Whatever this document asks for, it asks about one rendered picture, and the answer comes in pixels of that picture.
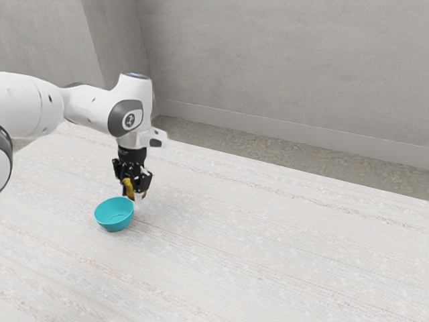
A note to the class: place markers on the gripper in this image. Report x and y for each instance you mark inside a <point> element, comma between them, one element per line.
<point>131,157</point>

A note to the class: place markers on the small yellow brown object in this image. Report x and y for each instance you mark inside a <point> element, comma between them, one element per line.
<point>127,186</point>

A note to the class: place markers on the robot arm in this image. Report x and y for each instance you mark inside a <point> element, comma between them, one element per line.
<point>83,104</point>

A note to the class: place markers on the teal bowl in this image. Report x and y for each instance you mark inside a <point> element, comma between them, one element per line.
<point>114,214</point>

